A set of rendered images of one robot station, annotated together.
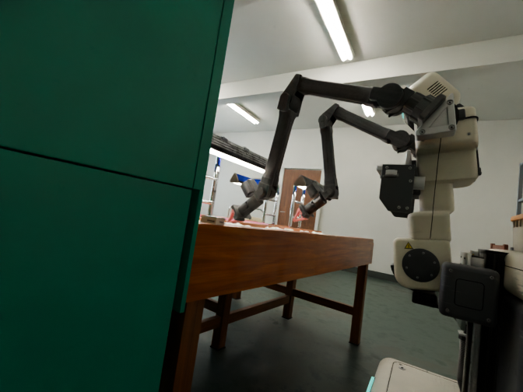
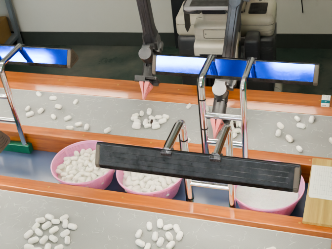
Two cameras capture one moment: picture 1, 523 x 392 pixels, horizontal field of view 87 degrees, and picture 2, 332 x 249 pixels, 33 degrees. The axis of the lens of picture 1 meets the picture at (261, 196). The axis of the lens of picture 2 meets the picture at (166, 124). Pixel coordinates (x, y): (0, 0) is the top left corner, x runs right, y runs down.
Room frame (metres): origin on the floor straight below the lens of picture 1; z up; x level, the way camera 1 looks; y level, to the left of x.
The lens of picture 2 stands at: (1.90, 1.86, 2.16)
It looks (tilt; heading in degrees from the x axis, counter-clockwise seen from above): 36 degrees down; 256
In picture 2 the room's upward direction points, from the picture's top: 7 degrees counter-clockwise
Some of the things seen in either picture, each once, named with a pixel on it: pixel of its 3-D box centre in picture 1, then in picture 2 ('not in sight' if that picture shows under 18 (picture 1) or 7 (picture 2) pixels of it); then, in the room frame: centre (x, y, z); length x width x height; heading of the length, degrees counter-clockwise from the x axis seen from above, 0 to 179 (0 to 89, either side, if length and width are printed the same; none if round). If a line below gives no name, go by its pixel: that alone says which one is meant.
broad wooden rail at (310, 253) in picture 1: (317, 251); (157, 105); (1.39, -0.32, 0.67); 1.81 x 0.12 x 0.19; 144
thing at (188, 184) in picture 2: not in sight; (202, 188); (1.48, 0.54, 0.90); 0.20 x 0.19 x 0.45; 144
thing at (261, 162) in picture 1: (233, 151); (232, 66); (1.20, 0.15, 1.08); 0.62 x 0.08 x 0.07; 144
